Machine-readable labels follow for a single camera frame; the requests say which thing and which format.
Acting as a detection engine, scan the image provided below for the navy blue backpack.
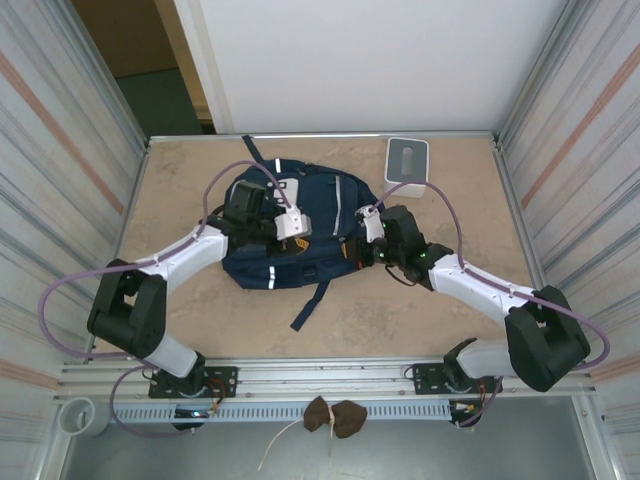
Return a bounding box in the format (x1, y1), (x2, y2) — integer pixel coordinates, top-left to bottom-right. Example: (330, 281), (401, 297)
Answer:
(208, 134), (374, 332)

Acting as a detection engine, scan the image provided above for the grey white tissue box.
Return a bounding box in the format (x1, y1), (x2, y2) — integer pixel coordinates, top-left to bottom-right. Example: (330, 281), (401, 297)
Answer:
(382, 137), (431, 200)

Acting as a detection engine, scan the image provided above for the slim aluminium table edge bar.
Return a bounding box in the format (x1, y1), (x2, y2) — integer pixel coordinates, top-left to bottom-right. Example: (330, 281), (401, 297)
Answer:
(147, 131), (499, 146)

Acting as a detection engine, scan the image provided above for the small black controller board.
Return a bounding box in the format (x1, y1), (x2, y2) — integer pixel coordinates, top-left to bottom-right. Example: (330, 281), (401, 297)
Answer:
(172, 407), (221, 432)
(448, 398), (484, 430)

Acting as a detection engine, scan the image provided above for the white plastic cup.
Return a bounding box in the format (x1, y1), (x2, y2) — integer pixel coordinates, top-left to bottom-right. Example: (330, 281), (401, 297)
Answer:
(58, 397), (109, 439)

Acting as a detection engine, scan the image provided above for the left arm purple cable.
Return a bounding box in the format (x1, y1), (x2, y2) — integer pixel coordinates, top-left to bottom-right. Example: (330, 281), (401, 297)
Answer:
(38, 160), (296, 437)

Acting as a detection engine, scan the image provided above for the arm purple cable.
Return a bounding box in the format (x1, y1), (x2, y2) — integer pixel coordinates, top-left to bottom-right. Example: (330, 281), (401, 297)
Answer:
(369, 182), (611, 429)
(38, 160), (296, 437)

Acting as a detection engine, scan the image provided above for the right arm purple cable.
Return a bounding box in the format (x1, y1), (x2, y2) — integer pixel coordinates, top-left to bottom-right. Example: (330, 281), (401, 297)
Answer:
(369, 182), (611, 429)

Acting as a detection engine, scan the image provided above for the grooved aluminium mounting rail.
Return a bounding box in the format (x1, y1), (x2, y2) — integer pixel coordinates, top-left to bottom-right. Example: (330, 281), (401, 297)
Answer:
(54, 355), (599, 404)

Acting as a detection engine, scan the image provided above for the white door frame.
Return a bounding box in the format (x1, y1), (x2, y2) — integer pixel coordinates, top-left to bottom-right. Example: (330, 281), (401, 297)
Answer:
(172, 0), (236, 135)

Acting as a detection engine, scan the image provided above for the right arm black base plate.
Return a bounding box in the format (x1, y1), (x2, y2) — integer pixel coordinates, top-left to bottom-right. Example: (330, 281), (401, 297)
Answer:
(412, 362), (501, 396)

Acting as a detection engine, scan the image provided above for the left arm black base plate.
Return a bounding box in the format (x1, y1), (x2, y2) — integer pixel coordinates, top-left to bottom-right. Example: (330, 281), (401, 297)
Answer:
(148, 366), (239, 400)

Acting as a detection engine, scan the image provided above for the slotted grey cable duct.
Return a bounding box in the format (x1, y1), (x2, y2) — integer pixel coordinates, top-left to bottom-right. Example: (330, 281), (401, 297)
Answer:
(112, 402), (454, 424)

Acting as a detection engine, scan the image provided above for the brown cloth bundle with string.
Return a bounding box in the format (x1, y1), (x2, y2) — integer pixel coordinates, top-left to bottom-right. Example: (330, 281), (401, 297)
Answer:
(257, 395), (369, 471)

